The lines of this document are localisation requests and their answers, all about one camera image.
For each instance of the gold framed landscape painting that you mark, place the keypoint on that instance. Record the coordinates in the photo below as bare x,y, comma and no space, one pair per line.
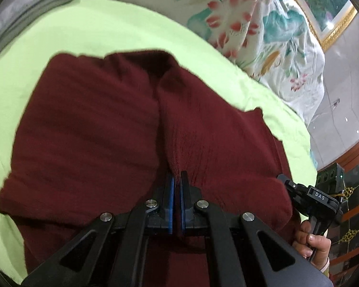
326,3

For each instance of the white floral quilt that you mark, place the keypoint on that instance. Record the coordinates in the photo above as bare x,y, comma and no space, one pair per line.
257,30

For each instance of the person's right hand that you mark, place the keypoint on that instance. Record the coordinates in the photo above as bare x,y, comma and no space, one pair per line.
317,242

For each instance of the person's right forearm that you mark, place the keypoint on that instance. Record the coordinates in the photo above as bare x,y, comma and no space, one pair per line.
325,267

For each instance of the maroon knit sweater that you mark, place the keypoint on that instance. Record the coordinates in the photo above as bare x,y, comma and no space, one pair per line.
92,119

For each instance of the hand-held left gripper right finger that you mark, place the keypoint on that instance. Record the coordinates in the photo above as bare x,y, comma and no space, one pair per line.
183,198

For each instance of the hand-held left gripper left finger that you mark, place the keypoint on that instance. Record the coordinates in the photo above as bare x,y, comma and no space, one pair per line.
169,198

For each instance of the light green bed sheet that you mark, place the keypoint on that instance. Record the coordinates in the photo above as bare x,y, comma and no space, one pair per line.
107,27

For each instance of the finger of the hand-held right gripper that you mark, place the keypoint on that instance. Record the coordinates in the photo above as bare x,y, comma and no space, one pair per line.
287,184

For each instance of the folded grey towel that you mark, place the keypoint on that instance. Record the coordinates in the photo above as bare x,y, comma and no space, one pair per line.
27,3

